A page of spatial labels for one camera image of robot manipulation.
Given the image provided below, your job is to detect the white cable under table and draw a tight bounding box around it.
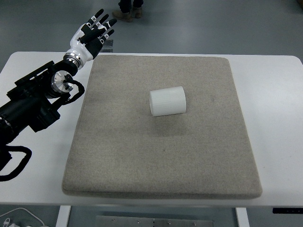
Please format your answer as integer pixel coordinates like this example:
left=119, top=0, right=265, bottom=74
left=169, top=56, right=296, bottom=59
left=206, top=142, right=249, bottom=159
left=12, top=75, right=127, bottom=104
left=0, top=207, right=45, bottom=227

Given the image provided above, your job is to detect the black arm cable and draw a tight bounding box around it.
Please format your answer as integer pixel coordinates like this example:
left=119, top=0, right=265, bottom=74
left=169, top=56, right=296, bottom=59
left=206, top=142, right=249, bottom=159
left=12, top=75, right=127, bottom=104
left=0, top=146, right=33, bottom=182

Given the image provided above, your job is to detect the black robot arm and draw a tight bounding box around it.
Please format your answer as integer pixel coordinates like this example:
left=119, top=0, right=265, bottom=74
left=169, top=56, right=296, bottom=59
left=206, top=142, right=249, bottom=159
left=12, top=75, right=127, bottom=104
left=0, top=60, right=85, bottom=146

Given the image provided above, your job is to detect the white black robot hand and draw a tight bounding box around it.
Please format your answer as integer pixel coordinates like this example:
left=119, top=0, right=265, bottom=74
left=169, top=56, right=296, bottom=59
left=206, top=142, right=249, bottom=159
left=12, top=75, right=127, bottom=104
left=63, top=9, right=117, bottom=69

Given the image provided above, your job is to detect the white table leg right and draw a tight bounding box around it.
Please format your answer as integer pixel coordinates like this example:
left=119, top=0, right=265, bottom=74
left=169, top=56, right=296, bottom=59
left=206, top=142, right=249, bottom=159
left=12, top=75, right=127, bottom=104
left=235, top=208, right=250, bottom=227

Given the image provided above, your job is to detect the white cup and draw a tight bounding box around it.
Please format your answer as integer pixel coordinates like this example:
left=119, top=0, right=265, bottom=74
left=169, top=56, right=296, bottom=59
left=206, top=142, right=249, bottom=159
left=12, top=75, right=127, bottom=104
left=149, top=86, right=187, bottom=117

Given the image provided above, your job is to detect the right brown shoe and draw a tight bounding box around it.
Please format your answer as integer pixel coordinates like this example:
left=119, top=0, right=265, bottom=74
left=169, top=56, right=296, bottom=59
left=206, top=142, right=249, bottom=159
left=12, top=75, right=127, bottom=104
left=132, top=7, right=143, bottom=18

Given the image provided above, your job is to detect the white table leg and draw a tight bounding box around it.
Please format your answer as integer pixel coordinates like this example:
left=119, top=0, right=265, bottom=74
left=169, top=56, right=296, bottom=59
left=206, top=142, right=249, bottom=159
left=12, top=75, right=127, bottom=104
left=55, top=205, right=71, bottom=227
left=235, top=208, right=250, bottom=227

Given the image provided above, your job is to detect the small metal floor plate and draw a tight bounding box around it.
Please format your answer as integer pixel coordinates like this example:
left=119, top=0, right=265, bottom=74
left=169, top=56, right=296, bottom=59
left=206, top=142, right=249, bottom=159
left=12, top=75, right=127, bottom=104
left=100, top=39, right=113, bottom=52

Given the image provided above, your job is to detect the white table leg left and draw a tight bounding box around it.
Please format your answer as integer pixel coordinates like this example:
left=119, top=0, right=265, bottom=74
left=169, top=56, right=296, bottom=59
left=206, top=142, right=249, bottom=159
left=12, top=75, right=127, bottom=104
left=55, top=205, right=71, bottom=227

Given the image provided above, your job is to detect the left brown shoe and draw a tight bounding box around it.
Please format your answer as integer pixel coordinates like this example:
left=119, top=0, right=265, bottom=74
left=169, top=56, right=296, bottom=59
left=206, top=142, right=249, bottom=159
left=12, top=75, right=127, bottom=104
left=112, top=10, right=133, bottom=23

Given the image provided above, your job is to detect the metal table base plate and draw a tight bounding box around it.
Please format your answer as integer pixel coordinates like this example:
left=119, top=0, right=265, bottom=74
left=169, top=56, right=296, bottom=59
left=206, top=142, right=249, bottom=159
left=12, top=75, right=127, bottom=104
left=95, top=216, right=214, bottom=227

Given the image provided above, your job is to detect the brown shoe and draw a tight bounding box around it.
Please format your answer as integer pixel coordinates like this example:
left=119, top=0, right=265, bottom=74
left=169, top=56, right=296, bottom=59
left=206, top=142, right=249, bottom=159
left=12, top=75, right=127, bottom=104
left=112, top=10, right=133, bottom=23
left=132, top=7, right=143, bottom=18

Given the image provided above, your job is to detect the beige felt mat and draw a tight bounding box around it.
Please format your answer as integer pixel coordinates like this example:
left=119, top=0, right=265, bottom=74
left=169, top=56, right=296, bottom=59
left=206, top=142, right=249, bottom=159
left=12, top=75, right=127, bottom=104
left=62, top=55, right=262, bottom=199

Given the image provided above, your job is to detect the black table control panel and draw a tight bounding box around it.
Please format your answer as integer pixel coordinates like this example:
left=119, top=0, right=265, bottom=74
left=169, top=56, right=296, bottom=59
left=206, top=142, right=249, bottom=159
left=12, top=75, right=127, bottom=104
left=272, top=208, right=303, bottom=214

